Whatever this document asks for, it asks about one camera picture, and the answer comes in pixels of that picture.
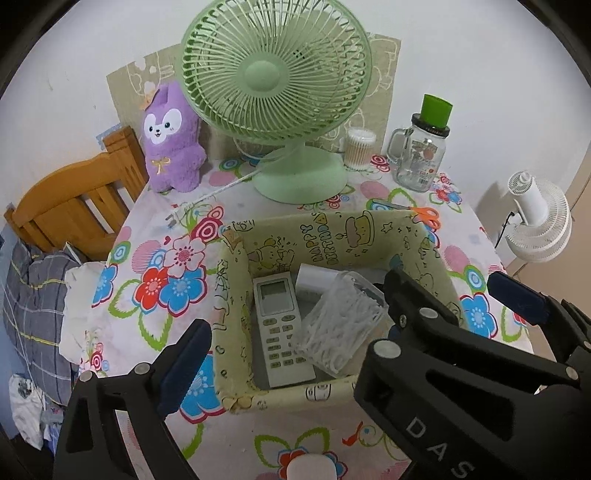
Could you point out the white patterned cloth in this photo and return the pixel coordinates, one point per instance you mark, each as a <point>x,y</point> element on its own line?
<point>25,406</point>

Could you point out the cotton swab container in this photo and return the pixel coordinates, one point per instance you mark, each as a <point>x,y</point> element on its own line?
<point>360,152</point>

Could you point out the white rounded object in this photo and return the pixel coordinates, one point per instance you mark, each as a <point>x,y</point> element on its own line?
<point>309,468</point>

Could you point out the clear floss pick box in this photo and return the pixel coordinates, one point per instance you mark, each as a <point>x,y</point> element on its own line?
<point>337,332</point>

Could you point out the white charger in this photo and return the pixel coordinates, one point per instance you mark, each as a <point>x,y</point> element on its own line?
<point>314,279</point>

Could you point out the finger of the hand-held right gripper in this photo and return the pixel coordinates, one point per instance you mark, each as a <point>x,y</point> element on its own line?
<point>411,300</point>
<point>519,297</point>

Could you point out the purple plush toy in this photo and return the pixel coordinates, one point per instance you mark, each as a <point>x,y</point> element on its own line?
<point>173,161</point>

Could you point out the glass mug jar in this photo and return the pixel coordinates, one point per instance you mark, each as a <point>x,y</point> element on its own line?
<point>418,170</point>

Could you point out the white remote control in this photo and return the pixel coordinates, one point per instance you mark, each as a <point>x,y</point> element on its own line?
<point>281,341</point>

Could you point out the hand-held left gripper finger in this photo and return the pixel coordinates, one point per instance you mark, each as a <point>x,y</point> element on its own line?
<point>182,369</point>

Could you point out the floral tablecloth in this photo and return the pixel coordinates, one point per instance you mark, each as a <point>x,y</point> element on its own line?
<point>152,240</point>

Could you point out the green desk fan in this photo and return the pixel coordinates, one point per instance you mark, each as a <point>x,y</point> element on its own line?
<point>300,177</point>

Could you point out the white fan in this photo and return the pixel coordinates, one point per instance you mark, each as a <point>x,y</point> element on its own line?
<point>540,230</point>

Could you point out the green plastic cup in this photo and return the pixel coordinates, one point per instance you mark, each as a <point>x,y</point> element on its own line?
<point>436,110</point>

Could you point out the cartoon print fabric storage box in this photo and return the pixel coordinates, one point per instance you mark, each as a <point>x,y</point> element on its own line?
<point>286,244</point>

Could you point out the grey plaid blanket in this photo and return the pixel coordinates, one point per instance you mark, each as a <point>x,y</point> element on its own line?
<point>37,314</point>

